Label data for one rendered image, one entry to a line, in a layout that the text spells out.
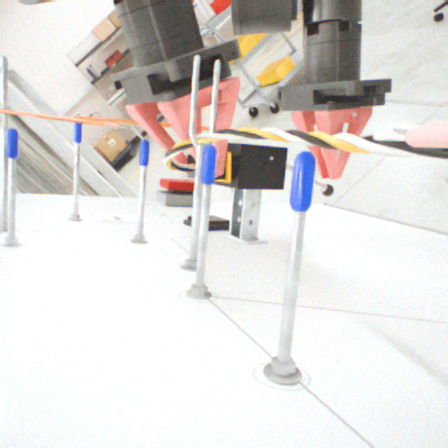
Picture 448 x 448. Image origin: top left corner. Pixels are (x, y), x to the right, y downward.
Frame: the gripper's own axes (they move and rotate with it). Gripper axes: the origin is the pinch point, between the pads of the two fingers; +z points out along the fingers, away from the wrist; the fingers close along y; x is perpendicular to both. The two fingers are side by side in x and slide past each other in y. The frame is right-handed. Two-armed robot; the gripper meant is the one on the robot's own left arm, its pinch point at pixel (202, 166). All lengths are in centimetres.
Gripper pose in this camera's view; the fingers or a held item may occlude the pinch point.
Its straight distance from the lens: 39.9
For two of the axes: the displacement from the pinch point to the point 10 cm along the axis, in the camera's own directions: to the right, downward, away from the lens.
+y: 5.9, 1.6, -7.9
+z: 2.7, 8.9, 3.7
